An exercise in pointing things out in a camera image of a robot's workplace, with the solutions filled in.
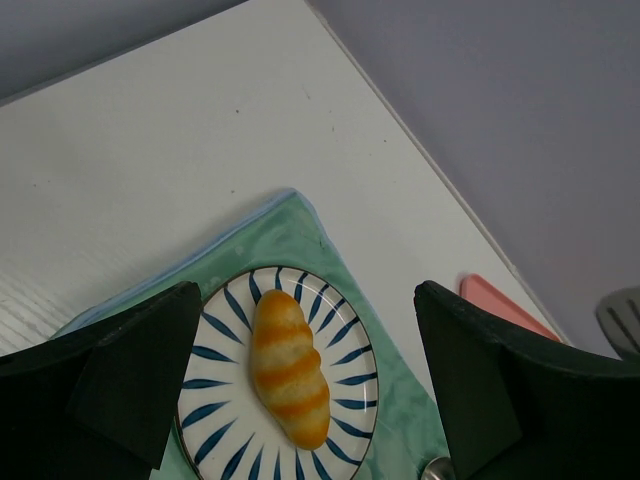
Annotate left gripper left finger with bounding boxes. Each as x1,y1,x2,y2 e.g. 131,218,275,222
1,282,201,479

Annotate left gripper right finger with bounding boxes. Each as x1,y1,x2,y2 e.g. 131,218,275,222
414,281,639,479

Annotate silver metal tongs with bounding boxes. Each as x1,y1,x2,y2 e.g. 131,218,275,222
595,286,640,363

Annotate striped yellow bread roll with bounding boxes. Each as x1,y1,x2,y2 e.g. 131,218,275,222
250,289,330,451

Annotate silver spoon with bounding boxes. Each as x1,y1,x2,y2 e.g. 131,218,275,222
421,456,455,480

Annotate green cloth placemat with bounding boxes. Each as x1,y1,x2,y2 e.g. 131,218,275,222
64,190,448,479

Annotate pink tray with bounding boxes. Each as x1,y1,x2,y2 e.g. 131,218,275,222
459,274,562,343

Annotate blue striped white plate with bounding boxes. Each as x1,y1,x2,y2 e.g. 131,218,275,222
176,266,379,479

